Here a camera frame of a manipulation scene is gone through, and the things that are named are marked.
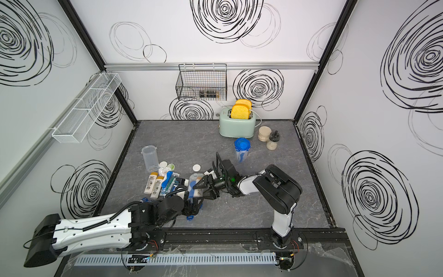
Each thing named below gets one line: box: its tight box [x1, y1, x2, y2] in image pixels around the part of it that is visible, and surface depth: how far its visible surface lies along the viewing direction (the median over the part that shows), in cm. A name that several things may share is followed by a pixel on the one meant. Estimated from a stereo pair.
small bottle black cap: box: [266, 130, 281, 151], surface depth 107 cm
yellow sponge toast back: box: [234, 98, 253, 111], surface depth 102 cm
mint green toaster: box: [218, 106, 257, 139], surface depth 106 cm
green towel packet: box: [166, 163, 175, 171], surface depth 98 cm
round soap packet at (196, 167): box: [192, 163, 202, 172], surface depth 98 cm
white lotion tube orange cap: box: [143, 171, 159, 195], surface depth 91 cm
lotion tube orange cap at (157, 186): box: [149, 176, 165, 200], surface depth 89 cm
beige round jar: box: [257, 125, 272, 142], surface depth 110 cm
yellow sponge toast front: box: [230, 103, 250, 120], surface depth 101 cm
